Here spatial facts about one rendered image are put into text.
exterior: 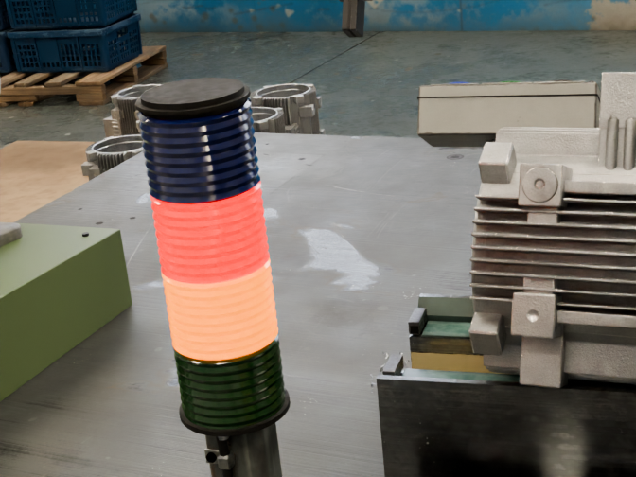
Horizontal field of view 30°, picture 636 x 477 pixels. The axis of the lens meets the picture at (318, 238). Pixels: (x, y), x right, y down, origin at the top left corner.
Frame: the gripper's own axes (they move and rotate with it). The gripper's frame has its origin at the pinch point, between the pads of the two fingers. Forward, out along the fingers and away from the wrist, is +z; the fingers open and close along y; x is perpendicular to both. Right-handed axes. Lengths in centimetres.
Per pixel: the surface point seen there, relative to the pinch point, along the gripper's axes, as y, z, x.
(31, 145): -174, -23, 225
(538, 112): 19.8, 12.5, -3.8
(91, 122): -235, -60, 376
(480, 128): 14.3, 14.0, -3.8
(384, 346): 3.1, 35.3, 8.0
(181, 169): 9, 27, -60
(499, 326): 20.9, 33.3, -29.9
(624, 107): 29.0, 17.3, -29.4
